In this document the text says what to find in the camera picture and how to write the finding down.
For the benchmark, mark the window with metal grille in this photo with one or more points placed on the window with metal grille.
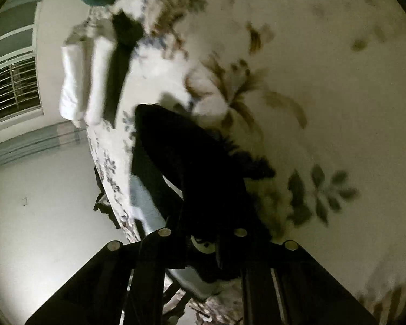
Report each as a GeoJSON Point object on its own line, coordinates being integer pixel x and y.
{"type": "Point", "coordinates": [13, 88]}

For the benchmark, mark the black patterned sweater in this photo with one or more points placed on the black patterned sweater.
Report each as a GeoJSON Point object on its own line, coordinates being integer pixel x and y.
{"type": "Point", "coordinates": [189, 162]}

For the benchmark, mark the grey-green curtain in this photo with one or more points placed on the grey-green curtain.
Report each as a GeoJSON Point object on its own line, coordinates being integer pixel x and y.
{"type": "Point", "coordinates": [27, 142]}

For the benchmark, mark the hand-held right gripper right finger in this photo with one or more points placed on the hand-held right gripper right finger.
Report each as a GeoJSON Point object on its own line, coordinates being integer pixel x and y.
{"type": "Point", "coordinates": [267, 277]}

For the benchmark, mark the folded beige garment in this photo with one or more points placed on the folded beige garment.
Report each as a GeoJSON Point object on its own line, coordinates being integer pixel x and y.
{"type": "Point", "coordinates": [99, 81]}

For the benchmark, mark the folded white garment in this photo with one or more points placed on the folded white garment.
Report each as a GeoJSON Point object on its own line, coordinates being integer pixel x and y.
{"type": "Point", "coordinates": [74, 84]}

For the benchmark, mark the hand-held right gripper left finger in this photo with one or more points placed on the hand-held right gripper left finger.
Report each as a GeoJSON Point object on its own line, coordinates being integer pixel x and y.
{"type": "Point", "coordinates": [149, 260]}

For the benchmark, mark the folded black garment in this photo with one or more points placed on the folded black garment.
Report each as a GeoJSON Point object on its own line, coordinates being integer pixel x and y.
{"type": "Point", "coordinates": [120, 54]}

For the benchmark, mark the floral blanket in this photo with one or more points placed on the floral blanket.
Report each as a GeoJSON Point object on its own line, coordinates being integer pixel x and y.
{"type": "Point", "coordinates": [324, 74]}

